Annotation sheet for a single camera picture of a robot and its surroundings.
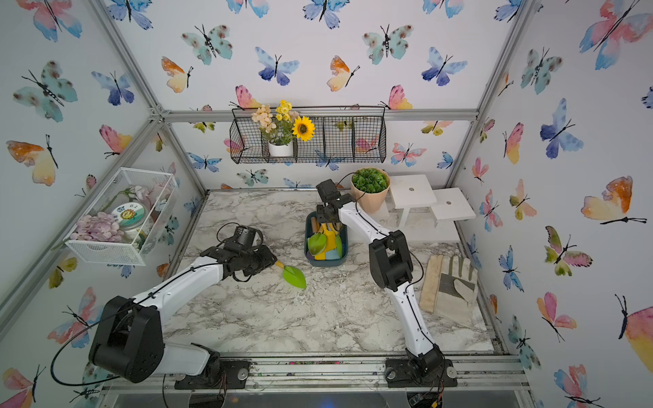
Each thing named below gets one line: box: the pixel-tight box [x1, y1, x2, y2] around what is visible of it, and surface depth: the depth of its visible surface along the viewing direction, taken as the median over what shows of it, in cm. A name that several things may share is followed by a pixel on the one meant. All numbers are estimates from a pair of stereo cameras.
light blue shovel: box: [326, 247, 341, 261], surface depth 98 cm
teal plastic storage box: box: [304, 210, 348, 267], surface depth 98 cm
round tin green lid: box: [111, 202, 148, 232], surface depth 67 cm
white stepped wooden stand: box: [372, 174, 477, 242], surface depth 95 cm
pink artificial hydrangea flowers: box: [69, 211, 125, 243], surface depth 61 cm
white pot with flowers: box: [250, 99, 316, 158], surface depth 86 cm
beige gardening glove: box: [420, 254, 479, 323], surface depth 91 cm
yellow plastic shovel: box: [314, 222, 336, 261], surface depth 100 cm
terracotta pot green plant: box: [350, 166, 392, 214], surface depth 86 cm
